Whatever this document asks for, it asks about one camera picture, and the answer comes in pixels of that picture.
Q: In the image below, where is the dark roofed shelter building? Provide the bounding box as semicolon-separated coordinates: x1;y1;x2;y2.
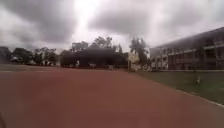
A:
60;48;129;70

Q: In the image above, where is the tall tree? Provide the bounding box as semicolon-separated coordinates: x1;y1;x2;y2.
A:
129;36;150;67

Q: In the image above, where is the long multi-storey building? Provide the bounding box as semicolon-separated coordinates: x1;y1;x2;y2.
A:
148;26;224;72

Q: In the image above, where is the row of trees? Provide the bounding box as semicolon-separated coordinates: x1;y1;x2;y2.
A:
0;46;59;66

